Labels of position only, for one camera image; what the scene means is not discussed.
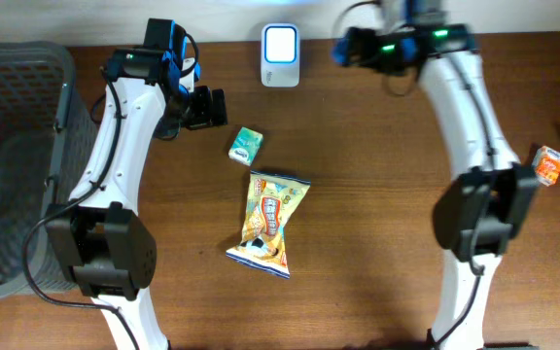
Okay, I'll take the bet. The green tissue pack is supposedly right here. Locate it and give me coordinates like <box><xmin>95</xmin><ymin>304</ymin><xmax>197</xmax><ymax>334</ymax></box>
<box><xmin>228</xmin><ymin>127</ymin><xmax>263</xmax><ymax>166</ymax></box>

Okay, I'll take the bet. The yellow snack bag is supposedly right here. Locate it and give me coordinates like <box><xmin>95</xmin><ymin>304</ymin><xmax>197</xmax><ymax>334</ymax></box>
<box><xmin>226</xmin><ymin>170</ymin><xmax>311</xmax><ymax>279</ymax></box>

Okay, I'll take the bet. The orange small box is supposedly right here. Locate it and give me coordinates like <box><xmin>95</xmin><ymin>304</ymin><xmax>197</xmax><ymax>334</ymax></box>
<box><xmin>532</xmin><ymin>146</ymin><xmax>560</xmax><ymax>187</ymax></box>

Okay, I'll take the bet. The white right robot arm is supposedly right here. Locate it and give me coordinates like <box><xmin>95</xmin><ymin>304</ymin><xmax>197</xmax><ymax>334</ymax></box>
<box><xmin>332</xmin><ymin>1</ymin><xmax>539</xmax><ymax>349</ymax></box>

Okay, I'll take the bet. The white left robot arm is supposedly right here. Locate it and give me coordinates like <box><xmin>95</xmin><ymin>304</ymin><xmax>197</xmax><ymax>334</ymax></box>
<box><xmin>40</xmin><ymin>18</ymin><xmax>228</xmax><ymax>349</ymax></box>

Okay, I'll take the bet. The white barcode scanner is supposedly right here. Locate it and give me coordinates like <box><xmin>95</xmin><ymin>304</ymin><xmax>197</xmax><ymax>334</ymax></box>
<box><xmin>261</xmin><ymin>23</ymin><xmax>300</xmax><ymax>88</ymax></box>

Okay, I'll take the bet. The grey plastic basket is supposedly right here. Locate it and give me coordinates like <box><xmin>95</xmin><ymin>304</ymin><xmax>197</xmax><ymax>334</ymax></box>
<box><xmin>0</xmin><ymin>42</ymin><xmax>97</xmax><ymax>299</ymax></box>

